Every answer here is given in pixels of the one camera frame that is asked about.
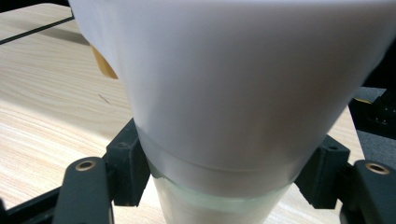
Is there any clear glass cup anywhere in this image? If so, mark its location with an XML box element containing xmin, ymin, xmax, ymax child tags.
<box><xmin>150</xmin><ymin>169</ymin><xmax>294</xmax><ymax>224</ymax></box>

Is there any black stand base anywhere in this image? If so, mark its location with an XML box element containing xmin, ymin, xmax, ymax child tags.
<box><xmin>347</xmin><ymin>36</ymin><xmax>396</xmax><ymax>141</ymax></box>

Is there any yellow-brown flat piece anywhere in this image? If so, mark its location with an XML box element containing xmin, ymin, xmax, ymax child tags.
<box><xmin>90</xmin><ymin>44</ymin><xmax>120</xmax><ymax>80</ymax></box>

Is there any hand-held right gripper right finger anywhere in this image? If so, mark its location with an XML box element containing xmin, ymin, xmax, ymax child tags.
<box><xmin>293</xmin><ymin>134</ymin><xmax>351</xmax><ymax>210</ymax></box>

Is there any white cup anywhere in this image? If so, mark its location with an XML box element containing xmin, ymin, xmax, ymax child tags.
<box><xmin>67</xmin><ymin>0</ymin><xmax>396</xmax><ymax>199</ymax></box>

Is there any black cable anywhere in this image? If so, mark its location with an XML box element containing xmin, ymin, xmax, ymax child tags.
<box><xmin>0</xmin><ymin>16</ymin><xmax>76</xmax><ymax>47</ymax></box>

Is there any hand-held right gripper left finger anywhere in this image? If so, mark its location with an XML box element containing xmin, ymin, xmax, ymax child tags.
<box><xmin>104</xmin><ymin>118</ymin><xmax>151</xmax><ymax>208</ymax></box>

